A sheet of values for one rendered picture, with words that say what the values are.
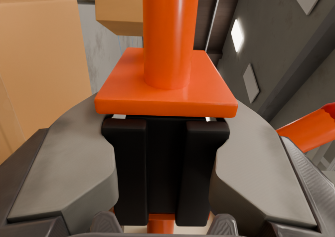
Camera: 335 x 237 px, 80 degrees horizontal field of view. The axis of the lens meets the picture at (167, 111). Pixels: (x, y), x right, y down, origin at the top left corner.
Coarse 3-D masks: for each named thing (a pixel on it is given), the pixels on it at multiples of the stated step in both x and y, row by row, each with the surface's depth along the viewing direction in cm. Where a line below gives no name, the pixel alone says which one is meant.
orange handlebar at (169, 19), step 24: (144, 0) 8; (168, 0) 7; (192, 0) 7; (144, 24) 8; (168, 24) 7; (192, 24) 8; (144, 48) 9; (168, 48) 8; (192, 48) 9; (144, 72) 9; (168, 72) 8
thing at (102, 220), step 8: (96, 216) 5; (104, 216) 5; (112, 216) 5; (216, 216) 5; (224, 216) 5; (232, 216) 5; (96, 224) 5; (104, 224) 5; (112, 224) 5; (216, 224) 5; (224, 224) 5; (232, 224) 5; (96, 232) 5; (104, 232) 5; (112, 232) 5; (120, 232) 5; (208, 232) 5; (216, 232) 5; (224, 232) 5; (232, 232) 5
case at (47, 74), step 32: (0, 0) 17; (32, 0) 20; (64, 0) 25; (0, 32) 16; (32, 32) 19; (64, 32) 26; (0, 64) 16; (32, 64) 19; (64, 64) 26; (0, 96) 16; (32, 96) 20; (64, 96) 26; (0, 128) 16; (32, 128) 20; (0, 160) 16
